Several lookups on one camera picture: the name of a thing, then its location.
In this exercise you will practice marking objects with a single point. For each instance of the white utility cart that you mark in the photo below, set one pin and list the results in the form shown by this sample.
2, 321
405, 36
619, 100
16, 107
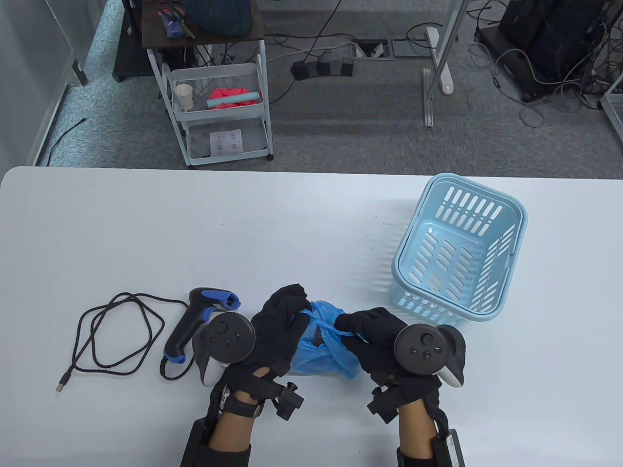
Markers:
204, 41

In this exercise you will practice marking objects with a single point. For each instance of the person's left forearm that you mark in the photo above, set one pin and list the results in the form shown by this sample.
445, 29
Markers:
233, 433

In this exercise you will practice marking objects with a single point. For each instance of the floor socket box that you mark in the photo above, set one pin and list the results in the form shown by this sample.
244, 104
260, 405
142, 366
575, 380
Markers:
372, 49

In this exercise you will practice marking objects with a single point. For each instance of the white desk leg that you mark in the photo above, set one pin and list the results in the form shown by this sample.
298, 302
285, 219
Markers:
440, 53

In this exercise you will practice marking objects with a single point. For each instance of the black equipment pile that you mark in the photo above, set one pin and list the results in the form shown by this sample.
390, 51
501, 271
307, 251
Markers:
550, 34

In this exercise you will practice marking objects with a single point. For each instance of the blue plastic bag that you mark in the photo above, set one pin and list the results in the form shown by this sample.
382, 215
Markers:
321, 357

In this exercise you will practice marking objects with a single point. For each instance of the dark blue fabric bag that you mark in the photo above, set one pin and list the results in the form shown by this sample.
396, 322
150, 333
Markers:
219, 17

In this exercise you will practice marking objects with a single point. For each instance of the light blue plastic basket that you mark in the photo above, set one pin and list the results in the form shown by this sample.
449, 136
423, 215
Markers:
433, 233

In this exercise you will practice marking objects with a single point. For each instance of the printed paper sheet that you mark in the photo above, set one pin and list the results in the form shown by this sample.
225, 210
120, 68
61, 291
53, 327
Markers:
226, 142

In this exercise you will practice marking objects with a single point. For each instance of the grey black hand controller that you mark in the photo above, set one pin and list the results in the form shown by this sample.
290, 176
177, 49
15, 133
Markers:
226, 338
423, 348

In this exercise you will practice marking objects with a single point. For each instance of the teal tube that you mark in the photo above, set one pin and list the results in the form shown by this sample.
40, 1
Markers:
233, 99

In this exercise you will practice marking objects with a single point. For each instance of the white metal frame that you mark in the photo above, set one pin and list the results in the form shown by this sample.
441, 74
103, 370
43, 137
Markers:
613, 104

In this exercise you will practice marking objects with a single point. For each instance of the black blue barcode scanner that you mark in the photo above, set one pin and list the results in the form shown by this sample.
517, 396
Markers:
182, 335

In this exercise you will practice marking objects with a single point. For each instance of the person's right hand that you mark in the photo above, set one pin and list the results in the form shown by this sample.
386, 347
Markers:
372, 340

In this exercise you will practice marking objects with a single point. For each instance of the grey metal rail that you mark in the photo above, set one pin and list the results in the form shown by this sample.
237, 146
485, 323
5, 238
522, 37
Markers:
428, 97

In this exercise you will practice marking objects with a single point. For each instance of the black cabinet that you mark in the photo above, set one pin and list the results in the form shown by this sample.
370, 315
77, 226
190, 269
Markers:
129, 48

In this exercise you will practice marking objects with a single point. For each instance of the person's right forearm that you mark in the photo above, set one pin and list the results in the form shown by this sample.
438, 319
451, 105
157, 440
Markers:
416, 430

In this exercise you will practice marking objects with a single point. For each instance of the pink cloth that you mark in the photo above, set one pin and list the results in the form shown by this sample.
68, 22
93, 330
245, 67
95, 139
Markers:
226, 95

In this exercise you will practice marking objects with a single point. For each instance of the person's left hand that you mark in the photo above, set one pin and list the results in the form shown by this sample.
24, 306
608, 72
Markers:
277, 335

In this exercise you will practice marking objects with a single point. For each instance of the white paper cup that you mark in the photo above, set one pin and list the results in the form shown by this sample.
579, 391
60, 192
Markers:
185, 97

